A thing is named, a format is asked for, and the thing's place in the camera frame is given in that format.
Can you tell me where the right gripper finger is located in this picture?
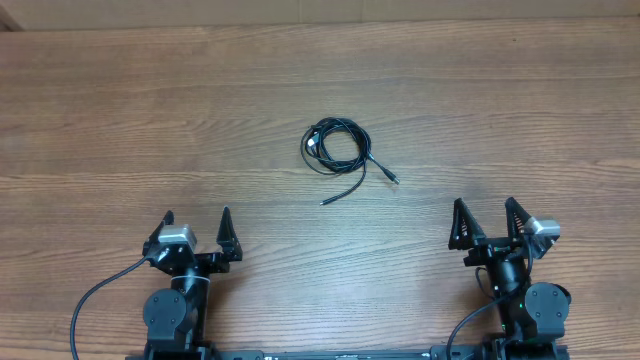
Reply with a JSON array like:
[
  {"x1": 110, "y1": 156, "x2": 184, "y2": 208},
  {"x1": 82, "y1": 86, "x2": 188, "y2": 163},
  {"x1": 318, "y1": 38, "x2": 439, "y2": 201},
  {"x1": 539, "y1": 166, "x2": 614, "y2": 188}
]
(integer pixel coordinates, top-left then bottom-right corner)
[
  {"x1": 505, "y1": 197, "x2": 532, "y2": 238},
  {"x1": 448, "y1": 198, "x2": 486, "y2": 250}
]

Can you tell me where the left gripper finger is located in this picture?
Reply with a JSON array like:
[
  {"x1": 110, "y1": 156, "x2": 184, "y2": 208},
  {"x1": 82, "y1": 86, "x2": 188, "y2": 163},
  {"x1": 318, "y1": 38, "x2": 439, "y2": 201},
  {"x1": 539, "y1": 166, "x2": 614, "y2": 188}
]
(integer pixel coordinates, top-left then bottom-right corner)
[
  {"x1": 147, "y1": 210, "x2": 174, "y2": 244},
  {"x1": 216, "y1": 206, "x2": 243, "y2": 262}
]

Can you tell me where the black USB cable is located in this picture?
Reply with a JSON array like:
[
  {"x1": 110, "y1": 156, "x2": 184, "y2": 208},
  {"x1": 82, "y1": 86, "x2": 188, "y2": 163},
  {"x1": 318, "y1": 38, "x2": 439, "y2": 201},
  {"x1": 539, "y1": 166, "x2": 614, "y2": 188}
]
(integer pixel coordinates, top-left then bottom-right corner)
[{"x1": 299, "y1": 116, "x2": 401, "y2": 186}]

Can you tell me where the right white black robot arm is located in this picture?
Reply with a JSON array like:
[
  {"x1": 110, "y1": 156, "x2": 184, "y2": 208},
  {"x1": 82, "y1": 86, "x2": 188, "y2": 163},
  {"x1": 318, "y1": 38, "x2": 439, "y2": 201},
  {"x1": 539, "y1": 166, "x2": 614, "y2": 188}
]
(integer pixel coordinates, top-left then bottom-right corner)
[{"x1": 444, "y1": 197, "x2": 572, "y2": 359}]

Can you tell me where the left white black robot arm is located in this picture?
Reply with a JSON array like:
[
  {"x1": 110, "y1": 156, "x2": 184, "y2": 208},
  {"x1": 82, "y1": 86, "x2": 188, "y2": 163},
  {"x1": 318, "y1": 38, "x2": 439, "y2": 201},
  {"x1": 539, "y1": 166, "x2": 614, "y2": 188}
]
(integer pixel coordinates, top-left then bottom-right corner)
[{"x1": 142, "y1": 207, "x2": 243, "y2": 359}]

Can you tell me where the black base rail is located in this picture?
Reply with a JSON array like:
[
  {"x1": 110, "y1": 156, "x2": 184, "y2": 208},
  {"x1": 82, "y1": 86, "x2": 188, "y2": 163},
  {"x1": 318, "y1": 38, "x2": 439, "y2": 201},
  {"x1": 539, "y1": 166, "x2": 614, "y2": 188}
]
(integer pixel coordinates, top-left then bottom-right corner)
[{"x1": 124, "y1": 343, "x2": 571, "y2": 360}]

